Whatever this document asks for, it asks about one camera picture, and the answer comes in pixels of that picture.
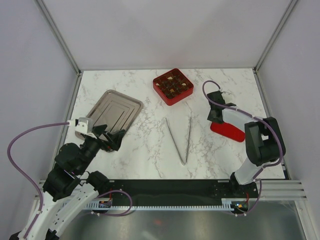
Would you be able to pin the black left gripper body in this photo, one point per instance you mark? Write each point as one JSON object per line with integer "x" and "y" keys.
{"x": 92, "y": 145}

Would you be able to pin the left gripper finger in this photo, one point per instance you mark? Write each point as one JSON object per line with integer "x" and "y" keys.
{"x": 114, "y": 140}
{"x": 100, "y": 132}

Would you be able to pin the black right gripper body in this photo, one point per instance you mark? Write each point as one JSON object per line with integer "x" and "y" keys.
{"x": 210, "y": 116}

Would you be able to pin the red box lid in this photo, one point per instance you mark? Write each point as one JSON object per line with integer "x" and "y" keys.
{"x": 229, "y": 131}

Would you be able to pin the stainless steel tray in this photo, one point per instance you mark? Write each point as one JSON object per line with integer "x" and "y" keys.
{"x": 114, "y": 109}

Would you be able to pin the stainless steel tongs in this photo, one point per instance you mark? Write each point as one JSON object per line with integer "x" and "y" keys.
{"x": 180, "y": 133}

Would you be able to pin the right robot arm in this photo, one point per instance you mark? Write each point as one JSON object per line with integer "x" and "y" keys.
{"x": 263, "y": 140}

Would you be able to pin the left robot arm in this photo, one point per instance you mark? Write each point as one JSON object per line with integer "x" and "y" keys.
{"x": 63, "y": 195}

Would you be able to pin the red chocolate box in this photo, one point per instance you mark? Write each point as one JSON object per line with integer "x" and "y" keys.
{"x": 172, "y": 91}

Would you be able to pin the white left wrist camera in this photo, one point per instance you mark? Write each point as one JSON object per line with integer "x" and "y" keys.
{"x": 83, "y": 126}

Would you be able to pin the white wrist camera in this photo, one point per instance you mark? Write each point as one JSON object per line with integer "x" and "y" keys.
{"x": 226, "y": 94}
{"x": 83, "y": 126}

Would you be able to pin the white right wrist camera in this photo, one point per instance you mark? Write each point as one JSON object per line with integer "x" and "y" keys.
{"x": 226, "y": 94}

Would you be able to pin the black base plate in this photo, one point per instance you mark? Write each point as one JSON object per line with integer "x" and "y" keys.
{"x": 181, "y": 192}

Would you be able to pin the white cable duct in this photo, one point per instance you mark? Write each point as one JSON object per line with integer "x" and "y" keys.
{"x": 225, "y": 205}

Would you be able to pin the aluminium frame rail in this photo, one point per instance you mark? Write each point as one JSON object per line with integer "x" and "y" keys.
{"x": 282, "y": 190}

